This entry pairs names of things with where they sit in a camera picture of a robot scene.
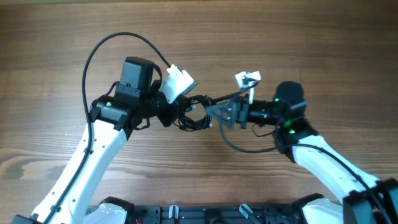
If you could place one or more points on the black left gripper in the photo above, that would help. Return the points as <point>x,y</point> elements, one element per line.
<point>174,109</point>

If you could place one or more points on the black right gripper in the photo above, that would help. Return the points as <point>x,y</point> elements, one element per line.
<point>243,112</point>

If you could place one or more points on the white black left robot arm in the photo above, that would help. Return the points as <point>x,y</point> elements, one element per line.
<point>112,119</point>

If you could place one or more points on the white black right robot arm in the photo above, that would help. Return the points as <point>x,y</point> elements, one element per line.
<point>363,198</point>

